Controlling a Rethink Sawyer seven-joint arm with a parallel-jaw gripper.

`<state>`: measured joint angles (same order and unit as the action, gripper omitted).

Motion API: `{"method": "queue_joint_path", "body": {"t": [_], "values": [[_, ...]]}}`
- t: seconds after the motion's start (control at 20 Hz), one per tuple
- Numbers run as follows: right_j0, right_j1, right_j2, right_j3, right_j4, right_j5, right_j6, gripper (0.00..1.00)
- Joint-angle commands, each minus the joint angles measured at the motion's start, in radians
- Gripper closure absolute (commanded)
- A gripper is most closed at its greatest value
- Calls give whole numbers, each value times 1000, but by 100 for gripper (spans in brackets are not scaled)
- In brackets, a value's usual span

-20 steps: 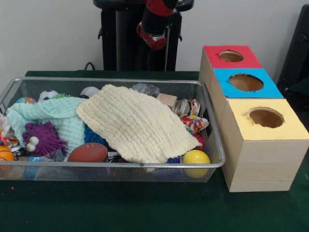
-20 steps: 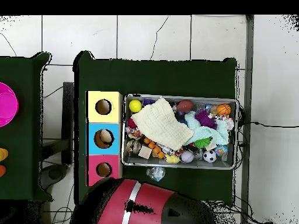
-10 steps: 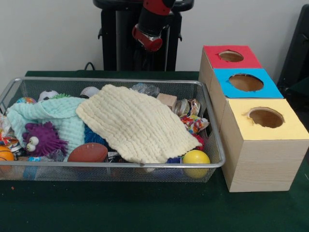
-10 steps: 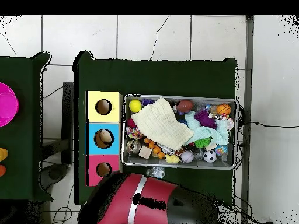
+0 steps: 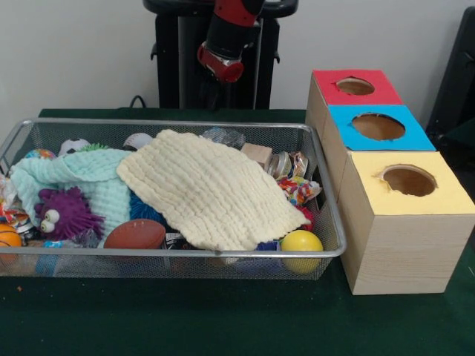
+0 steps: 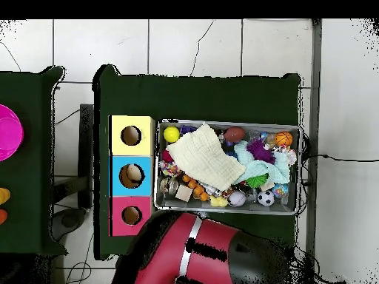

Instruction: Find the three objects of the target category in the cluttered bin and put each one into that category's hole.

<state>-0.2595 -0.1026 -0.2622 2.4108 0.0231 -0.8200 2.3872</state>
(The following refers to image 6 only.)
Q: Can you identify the clear mesh bin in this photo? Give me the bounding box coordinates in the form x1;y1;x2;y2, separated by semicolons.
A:
153;118;303;216

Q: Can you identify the cream yellow cloth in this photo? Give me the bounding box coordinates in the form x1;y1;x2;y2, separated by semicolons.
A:
166;124;246;192

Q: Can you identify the yellow ball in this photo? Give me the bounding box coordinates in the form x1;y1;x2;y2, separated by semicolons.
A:
163;126;181;143

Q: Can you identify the small wooden block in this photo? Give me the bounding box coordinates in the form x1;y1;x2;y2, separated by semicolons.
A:
175;185;194;202

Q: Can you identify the brown toy football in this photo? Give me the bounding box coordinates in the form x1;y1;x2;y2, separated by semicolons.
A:
223;126;246;143

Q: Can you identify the white ball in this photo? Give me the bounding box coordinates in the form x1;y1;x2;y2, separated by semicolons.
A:
228;190;247;208

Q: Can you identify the green spiky ball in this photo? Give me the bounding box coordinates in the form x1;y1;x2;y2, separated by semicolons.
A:
245;174;269;189

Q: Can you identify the purple spiky toy with eyes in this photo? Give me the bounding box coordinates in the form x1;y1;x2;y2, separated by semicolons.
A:
246;138;276;165

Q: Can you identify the mint green cloth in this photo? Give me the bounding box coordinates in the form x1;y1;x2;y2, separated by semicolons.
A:
233;140;291;186

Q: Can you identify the small soccer ball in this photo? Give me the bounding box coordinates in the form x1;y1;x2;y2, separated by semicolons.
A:
257;189;276;208

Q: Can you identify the orange toy basketball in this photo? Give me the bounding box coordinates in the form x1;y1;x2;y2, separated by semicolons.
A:
275;131;294;147

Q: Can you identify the dark green side table cloth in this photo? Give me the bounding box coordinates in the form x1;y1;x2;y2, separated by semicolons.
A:
0;66;67;257

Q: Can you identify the magenta plate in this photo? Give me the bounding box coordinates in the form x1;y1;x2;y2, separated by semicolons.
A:
0;104;24;162

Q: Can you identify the black cable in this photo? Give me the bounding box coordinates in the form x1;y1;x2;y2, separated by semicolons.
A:
301;153;379;163

